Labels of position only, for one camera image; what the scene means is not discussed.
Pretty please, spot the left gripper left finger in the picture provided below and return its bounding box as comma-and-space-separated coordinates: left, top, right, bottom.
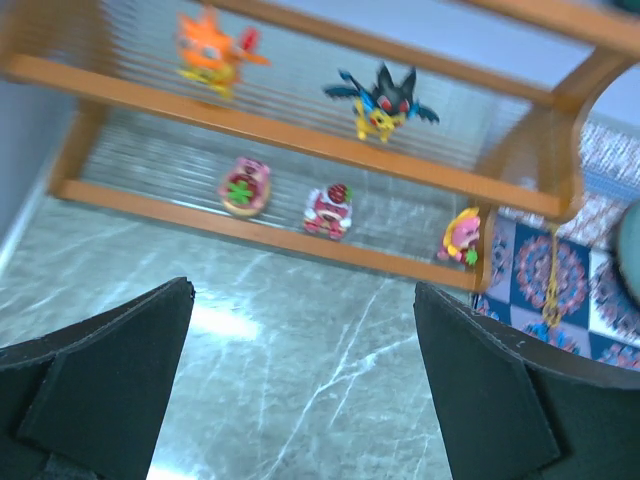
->
1, 277, 195, 479

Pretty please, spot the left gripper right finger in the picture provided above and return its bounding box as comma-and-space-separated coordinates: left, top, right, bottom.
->
414, 283, 639, 480

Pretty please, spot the pink bear flower toy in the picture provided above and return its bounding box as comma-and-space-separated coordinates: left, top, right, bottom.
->
437, 207, 481, 267

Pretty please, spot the strawberry cake slice toy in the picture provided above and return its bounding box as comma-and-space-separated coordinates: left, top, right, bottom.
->
303, 183, 353, 241

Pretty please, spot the pink bear strawberry toy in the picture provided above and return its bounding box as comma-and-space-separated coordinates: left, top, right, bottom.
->
218, 157, 271, 217

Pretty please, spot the black dragon toy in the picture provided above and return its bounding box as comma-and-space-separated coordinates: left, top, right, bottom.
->
323, 63, 440, 143

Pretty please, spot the orange fox toy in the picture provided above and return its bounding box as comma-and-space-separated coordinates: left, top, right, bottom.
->
175, 6, 271, 99

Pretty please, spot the orange wooden two-tier shelf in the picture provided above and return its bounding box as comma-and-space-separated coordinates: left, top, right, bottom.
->
1, 1, 639, 292

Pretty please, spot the patterned blue pink placemat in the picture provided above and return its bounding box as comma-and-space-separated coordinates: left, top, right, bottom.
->
473, 122, 639, 370

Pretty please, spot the teal ceramic plate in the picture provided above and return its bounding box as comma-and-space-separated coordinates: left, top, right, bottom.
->
615, 201, 640, 304

